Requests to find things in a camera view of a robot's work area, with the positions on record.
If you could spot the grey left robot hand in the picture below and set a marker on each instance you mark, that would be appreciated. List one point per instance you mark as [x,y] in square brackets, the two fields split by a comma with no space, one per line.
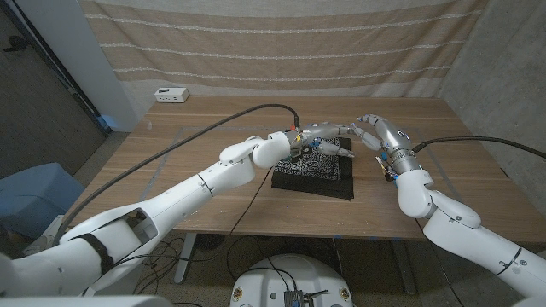
[315,134]

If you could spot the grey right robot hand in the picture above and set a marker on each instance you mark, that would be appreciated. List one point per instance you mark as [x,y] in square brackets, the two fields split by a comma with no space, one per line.
[396,140]

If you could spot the black paisley bandana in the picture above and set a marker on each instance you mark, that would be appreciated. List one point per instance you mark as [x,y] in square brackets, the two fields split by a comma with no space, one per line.
[320,175]

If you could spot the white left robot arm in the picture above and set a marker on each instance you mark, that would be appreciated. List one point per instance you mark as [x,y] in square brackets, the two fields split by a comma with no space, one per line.
[183,200]

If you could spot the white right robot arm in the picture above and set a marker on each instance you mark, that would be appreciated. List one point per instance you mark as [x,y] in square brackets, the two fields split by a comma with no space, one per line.
[452,226]

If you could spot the beige striped backdrop cloth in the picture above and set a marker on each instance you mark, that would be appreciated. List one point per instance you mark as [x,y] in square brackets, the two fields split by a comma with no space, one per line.
[277,42]

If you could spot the grey table leg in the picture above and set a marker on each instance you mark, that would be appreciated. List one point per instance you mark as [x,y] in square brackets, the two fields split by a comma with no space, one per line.
[185,260]
[403,264]

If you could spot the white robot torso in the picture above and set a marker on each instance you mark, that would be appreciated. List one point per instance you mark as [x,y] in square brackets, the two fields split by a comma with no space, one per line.
[307,273]

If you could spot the white power strip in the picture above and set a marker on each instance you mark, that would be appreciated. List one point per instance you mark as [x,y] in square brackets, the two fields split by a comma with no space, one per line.
[172,94]

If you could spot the grey torso device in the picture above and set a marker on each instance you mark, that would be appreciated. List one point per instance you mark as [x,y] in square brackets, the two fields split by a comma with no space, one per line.
[293,299]

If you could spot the blue upholstered seat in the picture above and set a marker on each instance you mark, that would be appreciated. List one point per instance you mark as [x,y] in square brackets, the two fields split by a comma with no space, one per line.
[34,196]

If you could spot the white printed floor sheet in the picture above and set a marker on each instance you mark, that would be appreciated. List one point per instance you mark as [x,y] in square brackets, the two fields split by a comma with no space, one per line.
[44,239]

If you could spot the black door frame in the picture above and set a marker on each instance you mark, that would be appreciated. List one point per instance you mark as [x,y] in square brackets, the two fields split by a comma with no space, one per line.
[55,68]

